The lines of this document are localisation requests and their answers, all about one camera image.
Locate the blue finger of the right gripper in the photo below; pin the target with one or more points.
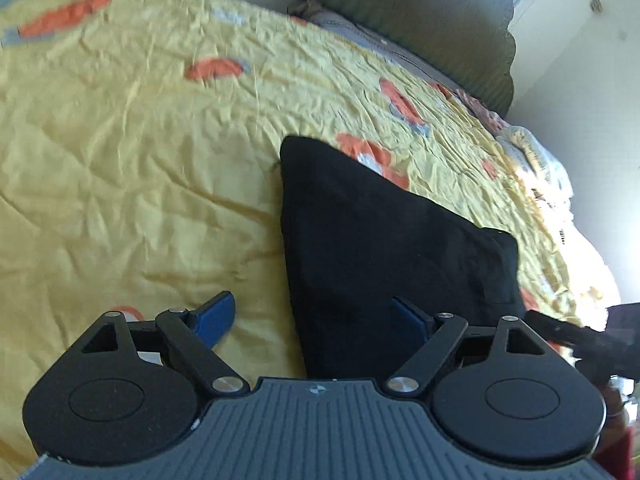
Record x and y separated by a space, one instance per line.
564 334

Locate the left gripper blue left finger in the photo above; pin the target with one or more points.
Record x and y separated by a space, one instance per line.
189 338

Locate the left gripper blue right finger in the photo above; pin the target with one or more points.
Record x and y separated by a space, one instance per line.
440 337

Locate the black pants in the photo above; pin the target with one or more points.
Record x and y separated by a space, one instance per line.
354 241

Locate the red sleeve forearm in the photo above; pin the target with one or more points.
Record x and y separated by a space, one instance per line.
614 454

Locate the right hand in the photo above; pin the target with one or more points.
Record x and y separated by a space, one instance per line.
616 425

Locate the yellow floral bed sheet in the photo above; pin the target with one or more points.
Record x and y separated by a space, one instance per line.
140 148

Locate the green padded headboard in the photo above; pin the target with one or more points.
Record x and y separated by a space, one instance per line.
467 40

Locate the grey patterned pillow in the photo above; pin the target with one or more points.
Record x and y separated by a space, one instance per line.
313 12

